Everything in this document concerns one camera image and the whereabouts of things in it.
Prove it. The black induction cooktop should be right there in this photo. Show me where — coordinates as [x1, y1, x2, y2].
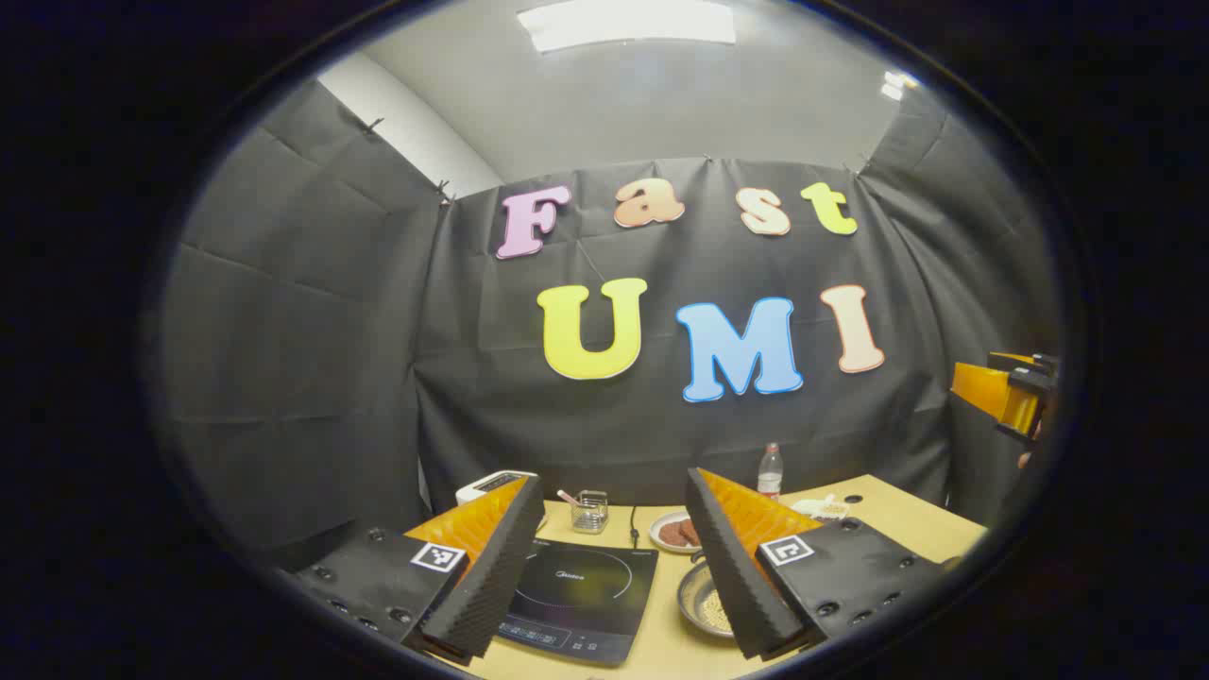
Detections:
[496, 538, 659, 668]

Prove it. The stainless steel pot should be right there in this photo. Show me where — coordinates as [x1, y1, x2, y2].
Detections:
[676, 551, 747, 640]

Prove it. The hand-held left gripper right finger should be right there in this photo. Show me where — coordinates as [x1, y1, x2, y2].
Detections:
[684, 467, 950, 662]

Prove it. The large ceiling light panel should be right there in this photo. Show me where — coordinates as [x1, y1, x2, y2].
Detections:
[517, 0, 737, 53]

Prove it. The white toaster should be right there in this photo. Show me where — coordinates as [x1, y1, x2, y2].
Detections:
[455, 470, 549, 530]

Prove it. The black backdrop cloth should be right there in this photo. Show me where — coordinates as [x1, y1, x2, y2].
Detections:
[156, 80, 1064, 577]

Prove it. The white round plate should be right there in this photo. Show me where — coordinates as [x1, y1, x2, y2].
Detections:
[648, 510, 702, 554]

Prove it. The white divided dish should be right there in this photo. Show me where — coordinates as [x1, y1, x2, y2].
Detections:
[792, 494, 851, 522]

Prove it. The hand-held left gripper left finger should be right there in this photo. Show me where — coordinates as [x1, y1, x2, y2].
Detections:
[280, 474, 547, 668]

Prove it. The metal wire utensil holder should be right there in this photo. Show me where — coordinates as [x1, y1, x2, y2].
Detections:
[570, 490, 610, 536]

